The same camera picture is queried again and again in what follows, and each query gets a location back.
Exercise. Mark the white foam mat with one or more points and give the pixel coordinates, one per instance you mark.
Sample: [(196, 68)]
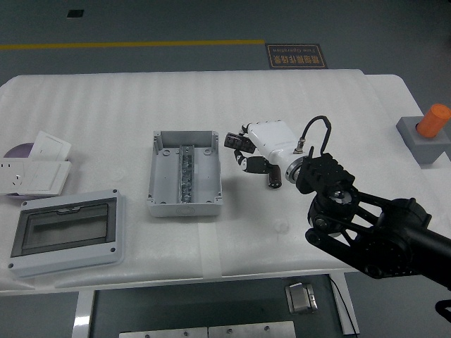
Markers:
[(105, 105)]

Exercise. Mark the white table leg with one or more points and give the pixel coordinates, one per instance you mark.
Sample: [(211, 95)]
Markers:
[(82, 313), (349, 306)]

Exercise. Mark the metal mounting rail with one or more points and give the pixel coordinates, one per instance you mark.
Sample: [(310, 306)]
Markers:
[(186, 176)]

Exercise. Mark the grey enclosure cover tinted window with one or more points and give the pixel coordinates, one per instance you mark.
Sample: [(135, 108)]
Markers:
[(67, 258)]

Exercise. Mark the silver metal pedal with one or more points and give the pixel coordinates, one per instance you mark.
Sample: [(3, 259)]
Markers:
[(301, 299)]

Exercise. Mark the white wall socket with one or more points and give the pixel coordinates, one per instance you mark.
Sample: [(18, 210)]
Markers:
[(10, 176)]

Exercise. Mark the thin white switch plate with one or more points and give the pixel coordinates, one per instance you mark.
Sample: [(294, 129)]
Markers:
[(49, 146)]

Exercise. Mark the purple disc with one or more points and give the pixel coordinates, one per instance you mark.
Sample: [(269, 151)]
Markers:
[(21, 150)]

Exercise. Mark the black floor sign orange text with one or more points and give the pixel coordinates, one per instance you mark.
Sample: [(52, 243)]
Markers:
[(296, 56)]

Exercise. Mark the white switch panel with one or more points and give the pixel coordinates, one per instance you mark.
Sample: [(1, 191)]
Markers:
[(44, 177)]

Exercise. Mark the grey metal plate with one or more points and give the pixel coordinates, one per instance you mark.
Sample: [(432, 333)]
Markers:
[(162, 333), (252, 330)]

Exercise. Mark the open grey junction box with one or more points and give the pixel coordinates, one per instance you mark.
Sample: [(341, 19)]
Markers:
[(165, 176)]

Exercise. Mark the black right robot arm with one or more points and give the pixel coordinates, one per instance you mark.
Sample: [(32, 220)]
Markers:
[(327, 172)]

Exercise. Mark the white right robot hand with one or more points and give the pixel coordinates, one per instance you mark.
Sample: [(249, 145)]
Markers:
[(273, 139)]

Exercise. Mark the grey block holder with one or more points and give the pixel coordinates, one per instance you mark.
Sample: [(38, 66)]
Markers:
[(428, 149)]

